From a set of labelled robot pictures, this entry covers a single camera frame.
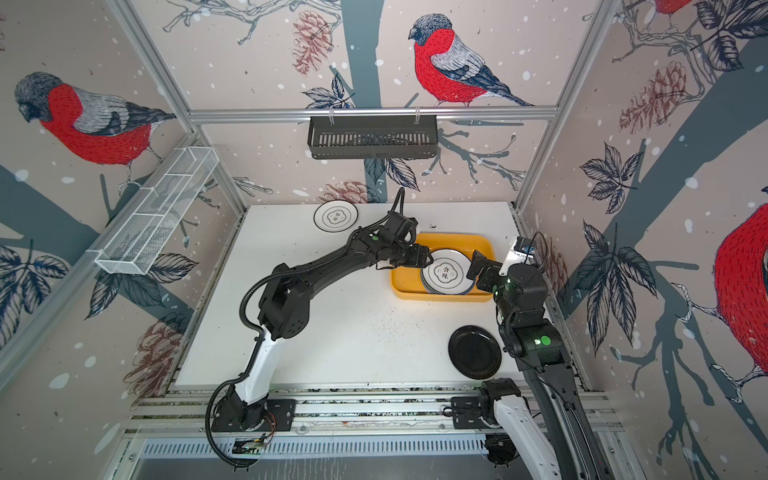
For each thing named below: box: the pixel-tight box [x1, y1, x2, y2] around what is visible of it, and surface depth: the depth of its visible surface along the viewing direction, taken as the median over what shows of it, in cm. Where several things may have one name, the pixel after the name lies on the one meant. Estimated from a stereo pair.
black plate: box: [448, 325, 502, 380], surface depth 83 cm
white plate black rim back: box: [313, 200, 359, 233], surface depth 120 cm
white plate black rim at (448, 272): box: [421, 248, 474, 295], surface depth 99 cm
